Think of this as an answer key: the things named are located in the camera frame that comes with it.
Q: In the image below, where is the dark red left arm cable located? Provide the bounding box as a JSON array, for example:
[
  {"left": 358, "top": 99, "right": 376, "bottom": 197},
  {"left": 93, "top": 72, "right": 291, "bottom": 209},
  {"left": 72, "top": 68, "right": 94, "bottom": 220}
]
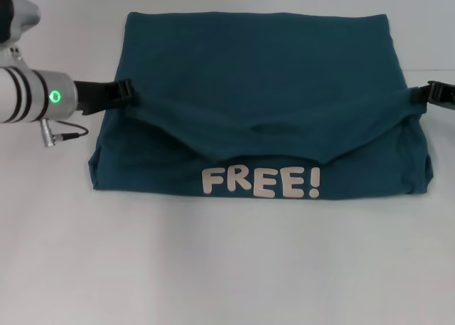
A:
[{"left": 41, "top": 117, "right": 90, "bottom": 149}]

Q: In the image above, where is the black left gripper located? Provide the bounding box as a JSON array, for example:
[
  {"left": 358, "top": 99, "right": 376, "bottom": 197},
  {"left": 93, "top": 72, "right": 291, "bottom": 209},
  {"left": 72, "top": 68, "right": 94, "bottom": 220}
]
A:
[{"left": 72, "top": 78, "right": 139, "bottom": 116}]

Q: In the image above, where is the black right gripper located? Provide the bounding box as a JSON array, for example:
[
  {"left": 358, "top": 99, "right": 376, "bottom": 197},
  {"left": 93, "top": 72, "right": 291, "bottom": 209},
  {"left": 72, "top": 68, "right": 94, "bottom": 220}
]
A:
[{"left": 408, "top": 80, "right": 455, "bottom": 113}]

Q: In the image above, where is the blue t-shirt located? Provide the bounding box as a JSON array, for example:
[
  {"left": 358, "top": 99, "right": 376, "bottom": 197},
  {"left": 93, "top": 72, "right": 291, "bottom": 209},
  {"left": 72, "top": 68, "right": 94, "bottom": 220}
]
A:
[{"left": 88, "top": 11, "right": 434, "bottom": 201}]

